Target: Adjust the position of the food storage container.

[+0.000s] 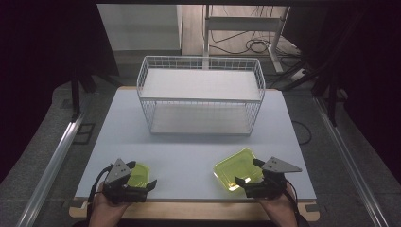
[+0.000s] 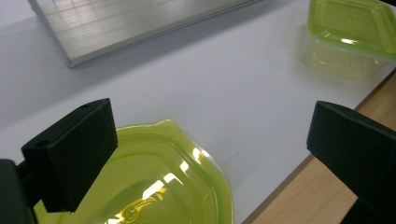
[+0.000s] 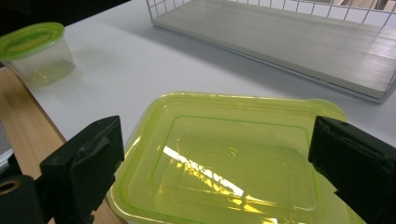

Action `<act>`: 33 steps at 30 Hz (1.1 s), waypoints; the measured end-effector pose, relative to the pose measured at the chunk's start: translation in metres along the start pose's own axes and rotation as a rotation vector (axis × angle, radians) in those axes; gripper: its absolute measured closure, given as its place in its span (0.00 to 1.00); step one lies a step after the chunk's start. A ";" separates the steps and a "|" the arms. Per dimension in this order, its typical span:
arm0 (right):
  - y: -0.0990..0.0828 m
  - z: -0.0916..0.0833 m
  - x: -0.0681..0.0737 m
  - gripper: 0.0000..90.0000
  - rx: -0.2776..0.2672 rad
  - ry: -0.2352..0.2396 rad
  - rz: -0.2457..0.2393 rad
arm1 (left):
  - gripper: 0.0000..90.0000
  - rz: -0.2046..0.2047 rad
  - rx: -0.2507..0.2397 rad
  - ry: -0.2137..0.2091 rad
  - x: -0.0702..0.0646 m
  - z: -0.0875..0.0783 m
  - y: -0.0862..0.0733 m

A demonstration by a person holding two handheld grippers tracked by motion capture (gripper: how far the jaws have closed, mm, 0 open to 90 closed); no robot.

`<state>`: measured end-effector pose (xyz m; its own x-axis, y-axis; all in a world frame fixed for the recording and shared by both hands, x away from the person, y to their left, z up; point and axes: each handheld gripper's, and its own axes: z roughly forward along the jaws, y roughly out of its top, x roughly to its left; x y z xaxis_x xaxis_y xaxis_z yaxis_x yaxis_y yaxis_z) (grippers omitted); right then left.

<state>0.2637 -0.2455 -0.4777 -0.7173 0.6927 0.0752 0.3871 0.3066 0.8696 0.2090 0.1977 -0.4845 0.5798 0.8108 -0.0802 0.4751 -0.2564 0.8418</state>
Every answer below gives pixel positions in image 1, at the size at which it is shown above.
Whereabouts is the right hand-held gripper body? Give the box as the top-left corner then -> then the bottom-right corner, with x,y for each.
244,156 -> 303,201

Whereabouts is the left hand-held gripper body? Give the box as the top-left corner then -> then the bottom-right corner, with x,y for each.
102,157 -> 149,204

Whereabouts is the small round green container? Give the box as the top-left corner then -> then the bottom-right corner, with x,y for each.
127,162 -> 151,189

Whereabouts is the large rectangular green container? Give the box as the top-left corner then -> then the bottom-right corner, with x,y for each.
213,147 -> 265,193

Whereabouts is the white wire shelf rack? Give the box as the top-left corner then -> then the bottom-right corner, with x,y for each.
136,55 -> 267,137

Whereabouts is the person's right hand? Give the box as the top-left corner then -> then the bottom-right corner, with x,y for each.
255,183 -> 299,220

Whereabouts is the person's left hand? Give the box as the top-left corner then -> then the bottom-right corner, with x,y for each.
89,183 -> 133,220

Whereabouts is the black metal stand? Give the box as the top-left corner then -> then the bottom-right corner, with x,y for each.
69,61 -> 97,123
310,61 -> 341,128

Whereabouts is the white power strip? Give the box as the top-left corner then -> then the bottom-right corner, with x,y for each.
288,66 -> 307,82

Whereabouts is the white cabinet panel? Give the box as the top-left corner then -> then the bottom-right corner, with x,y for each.
96,3 -> 183,53

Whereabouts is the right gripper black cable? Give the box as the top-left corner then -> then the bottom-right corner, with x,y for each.
284,179 -> 302,221

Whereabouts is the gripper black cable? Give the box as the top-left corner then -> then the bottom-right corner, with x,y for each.
85,164 -> 114,223
284,179 -> 302,221

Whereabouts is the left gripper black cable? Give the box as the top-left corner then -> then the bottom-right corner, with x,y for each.
85,164 -> 114,223

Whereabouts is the black looped floor cable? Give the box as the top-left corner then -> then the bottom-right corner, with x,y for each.
290,119 -> 313,147

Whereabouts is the aluminium floor rail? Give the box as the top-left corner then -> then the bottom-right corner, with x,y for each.
312,96 -> 392,227
15,102 -> 93,227

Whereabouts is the tangle of black floor cables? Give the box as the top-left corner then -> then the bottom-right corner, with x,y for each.
208,6 -> 302,57

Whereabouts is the white metal desk frame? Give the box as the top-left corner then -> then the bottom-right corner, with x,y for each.
202,4 -> 291,75

